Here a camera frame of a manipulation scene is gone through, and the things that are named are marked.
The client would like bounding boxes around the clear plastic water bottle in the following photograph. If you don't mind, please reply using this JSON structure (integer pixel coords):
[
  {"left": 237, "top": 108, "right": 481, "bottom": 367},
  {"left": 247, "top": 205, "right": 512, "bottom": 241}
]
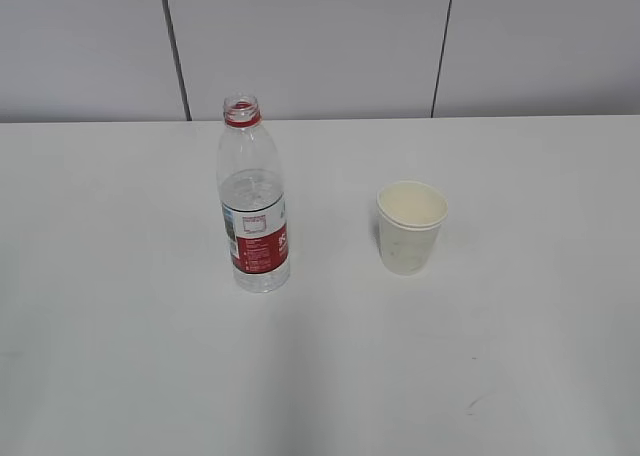
[{"left": 216, "top": 94, "right": 290, "bottom": 293}]

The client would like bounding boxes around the white paper cup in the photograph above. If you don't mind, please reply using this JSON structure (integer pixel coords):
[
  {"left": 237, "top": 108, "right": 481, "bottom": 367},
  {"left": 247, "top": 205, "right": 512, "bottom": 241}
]
[{"left": 376, "top": 180, "right": 448, "bottom": 276}]

